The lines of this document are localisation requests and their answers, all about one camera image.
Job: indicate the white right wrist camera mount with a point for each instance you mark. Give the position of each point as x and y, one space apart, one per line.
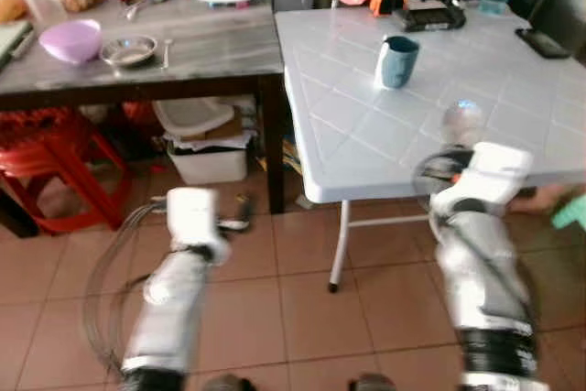
490 176

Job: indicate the green plastic stool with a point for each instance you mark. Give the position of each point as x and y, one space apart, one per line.
572 212

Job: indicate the black flat tray device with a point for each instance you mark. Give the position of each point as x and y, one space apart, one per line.
433 16

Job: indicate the white plastic storage box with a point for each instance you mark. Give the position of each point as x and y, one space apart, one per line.
209 164

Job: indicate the person's bare foot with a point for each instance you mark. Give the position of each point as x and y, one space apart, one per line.
540 199

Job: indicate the marble top dark wood table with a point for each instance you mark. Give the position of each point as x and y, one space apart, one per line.
211 48

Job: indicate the orange and black device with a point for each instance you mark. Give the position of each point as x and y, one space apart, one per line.
386 1

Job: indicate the red plastic stool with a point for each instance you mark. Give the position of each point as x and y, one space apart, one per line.
55 157

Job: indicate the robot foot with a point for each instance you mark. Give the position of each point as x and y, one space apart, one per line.
373 382
229 383

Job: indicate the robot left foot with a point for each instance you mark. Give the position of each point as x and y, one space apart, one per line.
229 383

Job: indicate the white plastic folding table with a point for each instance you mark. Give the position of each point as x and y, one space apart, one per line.
366 135

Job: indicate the teal ceramic mug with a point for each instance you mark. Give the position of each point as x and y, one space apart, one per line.
399 63

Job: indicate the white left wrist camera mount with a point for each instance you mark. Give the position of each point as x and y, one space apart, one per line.
194 217

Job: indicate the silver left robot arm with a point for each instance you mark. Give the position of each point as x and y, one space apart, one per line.
169 304

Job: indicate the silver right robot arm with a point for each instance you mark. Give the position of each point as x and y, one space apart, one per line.
483 290

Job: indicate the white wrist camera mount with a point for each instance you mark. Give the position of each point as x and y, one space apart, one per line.
194 217
490 176

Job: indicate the round metal dish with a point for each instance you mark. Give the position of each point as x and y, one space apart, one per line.
128 52

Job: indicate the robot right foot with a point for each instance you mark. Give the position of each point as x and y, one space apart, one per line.
373 382

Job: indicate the thin metal spoon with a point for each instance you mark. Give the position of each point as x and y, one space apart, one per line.
167 52

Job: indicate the large purple plastic bowl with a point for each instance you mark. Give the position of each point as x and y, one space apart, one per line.
70 41

